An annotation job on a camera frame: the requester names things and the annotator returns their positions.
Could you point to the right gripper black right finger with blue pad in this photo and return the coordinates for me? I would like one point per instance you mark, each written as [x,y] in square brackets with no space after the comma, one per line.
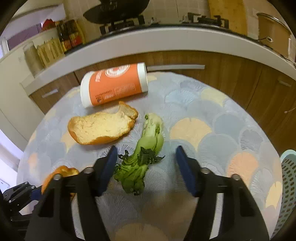
[225,210]

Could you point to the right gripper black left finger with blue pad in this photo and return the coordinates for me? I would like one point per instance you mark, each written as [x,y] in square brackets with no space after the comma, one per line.
[53,218]

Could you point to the orange peel piece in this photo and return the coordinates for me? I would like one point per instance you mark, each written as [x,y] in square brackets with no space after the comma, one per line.
[61,171]

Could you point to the green bok choy scrap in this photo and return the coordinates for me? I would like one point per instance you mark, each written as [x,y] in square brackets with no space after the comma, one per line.
[131,171]

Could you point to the light blue perforated trash basket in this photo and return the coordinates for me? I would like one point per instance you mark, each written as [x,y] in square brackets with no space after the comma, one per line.
[285,227]

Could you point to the pastel scallop pattern tablecloth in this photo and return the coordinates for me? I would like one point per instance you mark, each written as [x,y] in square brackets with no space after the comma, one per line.
[209,125]

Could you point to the bread slice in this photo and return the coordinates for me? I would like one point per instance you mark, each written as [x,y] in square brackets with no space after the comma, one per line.
[102,128]

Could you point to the orange white paper cup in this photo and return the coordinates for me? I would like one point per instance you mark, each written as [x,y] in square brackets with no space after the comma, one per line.
[106,85]

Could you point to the clear glass jar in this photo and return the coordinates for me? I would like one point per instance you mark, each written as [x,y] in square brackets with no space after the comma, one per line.
[32,59]

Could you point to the woven yellow basket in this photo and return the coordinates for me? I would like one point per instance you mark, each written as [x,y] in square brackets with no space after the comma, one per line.
[50,52]

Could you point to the dark sauce bottles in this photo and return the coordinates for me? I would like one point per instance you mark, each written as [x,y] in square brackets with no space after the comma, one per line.
[70,34]

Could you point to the brown rice cooker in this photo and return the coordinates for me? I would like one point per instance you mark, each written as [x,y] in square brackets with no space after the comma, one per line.
[273,33]

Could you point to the black gas stove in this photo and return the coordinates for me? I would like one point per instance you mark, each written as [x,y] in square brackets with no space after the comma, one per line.
[188,20]

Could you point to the wooden cutting board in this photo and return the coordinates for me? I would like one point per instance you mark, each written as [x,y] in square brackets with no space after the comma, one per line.
[232,10]

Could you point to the black wok pan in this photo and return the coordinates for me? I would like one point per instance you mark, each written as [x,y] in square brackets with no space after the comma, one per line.
[113,11]

